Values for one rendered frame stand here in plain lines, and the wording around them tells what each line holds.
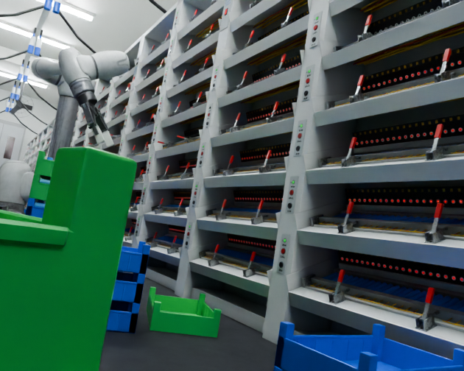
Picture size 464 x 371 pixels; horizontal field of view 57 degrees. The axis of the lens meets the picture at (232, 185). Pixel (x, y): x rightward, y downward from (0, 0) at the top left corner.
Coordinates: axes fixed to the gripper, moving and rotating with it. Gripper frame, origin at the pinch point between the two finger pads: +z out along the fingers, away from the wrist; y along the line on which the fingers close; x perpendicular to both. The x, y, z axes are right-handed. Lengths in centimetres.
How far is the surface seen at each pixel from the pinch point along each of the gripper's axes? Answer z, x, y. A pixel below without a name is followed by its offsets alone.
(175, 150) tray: 4, 17, -58
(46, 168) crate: 11.1, -12.3, 32.6
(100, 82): -142, -56, -259
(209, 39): -39, 58, -46
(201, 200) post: 37.3, 23.0, -23.9
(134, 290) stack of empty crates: 59, 7, 53
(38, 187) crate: 15.9, -16.7, 33.5
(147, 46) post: -100, 17, -147
